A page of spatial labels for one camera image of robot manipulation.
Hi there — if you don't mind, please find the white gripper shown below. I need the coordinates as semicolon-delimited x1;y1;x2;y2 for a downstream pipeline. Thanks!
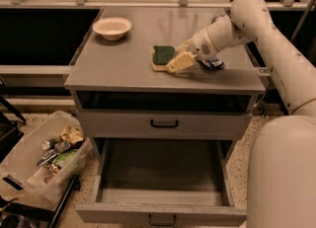
165;32;218;73

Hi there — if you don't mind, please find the clear plastic bin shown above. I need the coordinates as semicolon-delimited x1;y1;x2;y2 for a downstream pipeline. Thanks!
0;111;92;203

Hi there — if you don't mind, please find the open grey lower drawer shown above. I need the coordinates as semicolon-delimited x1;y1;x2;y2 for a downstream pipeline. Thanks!
77;139;246;227

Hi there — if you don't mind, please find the grey drawer cabinet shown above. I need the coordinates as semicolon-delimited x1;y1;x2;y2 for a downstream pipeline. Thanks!
63;6;267;141

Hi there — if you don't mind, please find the white bowl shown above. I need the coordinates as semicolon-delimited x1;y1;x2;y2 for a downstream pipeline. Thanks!
93;17;132;41

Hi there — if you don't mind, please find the closed grey upper drawer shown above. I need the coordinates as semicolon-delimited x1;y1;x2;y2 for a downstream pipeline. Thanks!
78;111;252;140

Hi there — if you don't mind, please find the green and yellow sponge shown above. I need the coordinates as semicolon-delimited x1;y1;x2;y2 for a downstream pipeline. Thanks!
151;45;175;71

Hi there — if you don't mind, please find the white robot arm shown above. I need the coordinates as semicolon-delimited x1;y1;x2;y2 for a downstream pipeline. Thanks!
166;0;316;228

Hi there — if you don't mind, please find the crumpled tan wrapper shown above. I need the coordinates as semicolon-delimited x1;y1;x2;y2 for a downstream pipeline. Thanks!
60;126;84;145

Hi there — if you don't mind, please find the green snack bag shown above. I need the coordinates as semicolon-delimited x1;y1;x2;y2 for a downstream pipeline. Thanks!
52;149;77;168

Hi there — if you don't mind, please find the clear plastic bottle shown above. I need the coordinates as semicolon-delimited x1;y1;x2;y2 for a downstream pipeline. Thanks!
211;15;223;24

